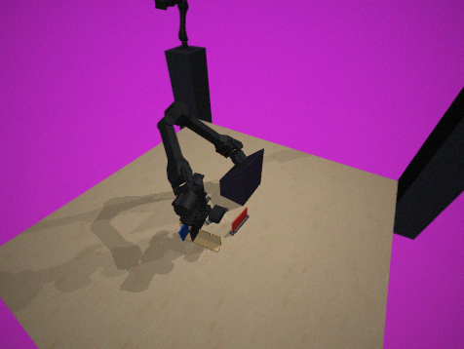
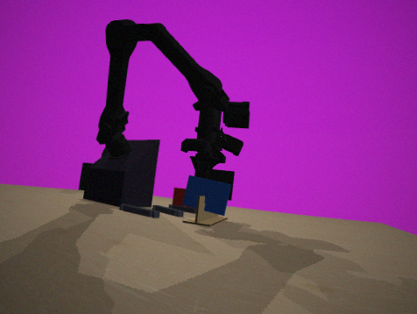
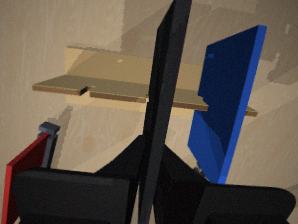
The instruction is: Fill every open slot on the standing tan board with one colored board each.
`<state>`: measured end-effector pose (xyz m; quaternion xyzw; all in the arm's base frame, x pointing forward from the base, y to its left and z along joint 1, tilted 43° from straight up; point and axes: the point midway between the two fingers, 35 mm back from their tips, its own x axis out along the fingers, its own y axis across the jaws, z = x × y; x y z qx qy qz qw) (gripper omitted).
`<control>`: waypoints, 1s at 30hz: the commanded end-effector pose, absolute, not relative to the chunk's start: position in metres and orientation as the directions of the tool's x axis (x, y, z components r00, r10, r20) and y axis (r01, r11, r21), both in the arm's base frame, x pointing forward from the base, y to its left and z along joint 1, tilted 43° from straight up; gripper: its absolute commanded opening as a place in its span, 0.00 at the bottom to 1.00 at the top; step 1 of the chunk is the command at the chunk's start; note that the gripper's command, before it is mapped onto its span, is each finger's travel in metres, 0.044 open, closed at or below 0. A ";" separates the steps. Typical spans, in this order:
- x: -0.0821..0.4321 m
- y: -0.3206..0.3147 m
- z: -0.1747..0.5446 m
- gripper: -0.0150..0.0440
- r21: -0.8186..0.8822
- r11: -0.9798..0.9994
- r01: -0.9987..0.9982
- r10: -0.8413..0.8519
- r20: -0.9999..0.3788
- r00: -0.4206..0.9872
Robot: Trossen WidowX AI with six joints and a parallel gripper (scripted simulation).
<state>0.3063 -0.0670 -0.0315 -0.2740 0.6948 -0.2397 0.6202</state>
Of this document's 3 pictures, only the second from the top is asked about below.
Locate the red board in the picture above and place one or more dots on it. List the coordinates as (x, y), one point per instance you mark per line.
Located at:
(178, 196)

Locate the blue notched board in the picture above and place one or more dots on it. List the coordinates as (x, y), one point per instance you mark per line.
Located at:
(216, 194)

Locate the tan slotted board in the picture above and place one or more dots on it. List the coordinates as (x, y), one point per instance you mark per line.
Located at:
(202, 217)

